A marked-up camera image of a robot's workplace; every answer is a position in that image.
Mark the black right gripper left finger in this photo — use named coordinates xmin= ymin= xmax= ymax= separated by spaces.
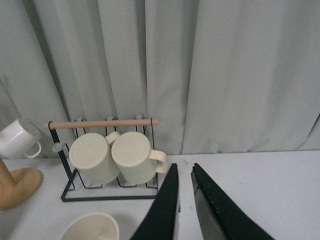
xmin=131 ymin=163 xmax=180 ymax=240

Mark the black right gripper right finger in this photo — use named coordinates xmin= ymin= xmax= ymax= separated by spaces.
xmin=191 ymin=163 xmax=273 ymax=240

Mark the cream mug black handle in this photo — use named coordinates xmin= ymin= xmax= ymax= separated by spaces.
xmin=60 ymin=212 xmax=120 ymax=240

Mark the cream ribbed mug right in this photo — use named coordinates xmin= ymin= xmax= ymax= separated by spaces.
xmin=111 ymin=131 xmax=168 ymax=185

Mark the cream ribbed mug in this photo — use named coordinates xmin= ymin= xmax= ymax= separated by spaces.
xmin=69 ymin=131 xmax=120 ymax=184
xmin=111 ymin=131 xmax=168 ymax=185

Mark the cream ribbed mug left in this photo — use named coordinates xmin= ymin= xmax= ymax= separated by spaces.
xmin=69 ymin=131 xmax=120 ymax=184

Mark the grey curtain backdrop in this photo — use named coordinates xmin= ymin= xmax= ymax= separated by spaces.
xmin=0 ymin=0 xmax=320 ymax=155

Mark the wooden mug tree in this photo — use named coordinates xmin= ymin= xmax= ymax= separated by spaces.
xmin=0 ymin=158 xmax=43 ymax=210

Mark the small white mug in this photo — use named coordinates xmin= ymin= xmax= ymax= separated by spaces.
xmin=0 ymin=118 xmax=42 ymax=159

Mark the black wire cup rack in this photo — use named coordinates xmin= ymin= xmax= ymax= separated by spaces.
xmin=43 ymin=118 xmax=159 ymax=203

